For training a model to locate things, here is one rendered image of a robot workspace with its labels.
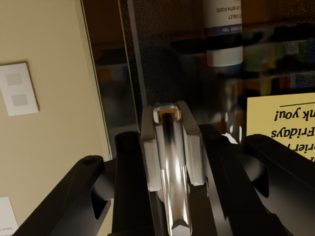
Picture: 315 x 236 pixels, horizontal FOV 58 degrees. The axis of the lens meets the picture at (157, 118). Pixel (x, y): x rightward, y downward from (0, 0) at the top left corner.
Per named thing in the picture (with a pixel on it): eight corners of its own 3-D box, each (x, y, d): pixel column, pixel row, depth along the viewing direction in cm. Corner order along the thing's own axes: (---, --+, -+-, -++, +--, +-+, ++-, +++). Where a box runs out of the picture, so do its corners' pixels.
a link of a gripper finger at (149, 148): (162, 191, 15) (147, 193, 15) (157, 142, 22) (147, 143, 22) (155, 137, 14) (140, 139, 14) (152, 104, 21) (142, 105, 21)
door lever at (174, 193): (144, 90, 20) (179, 86, 21) (159, 204, 23) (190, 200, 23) (142, 109, 15) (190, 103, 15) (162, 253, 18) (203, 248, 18)
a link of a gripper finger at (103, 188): (146, 198, 13) (82, 206, 13) (146, 154, 18) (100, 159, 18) (142, 168, 13) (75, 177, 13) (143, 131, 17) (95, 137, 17)
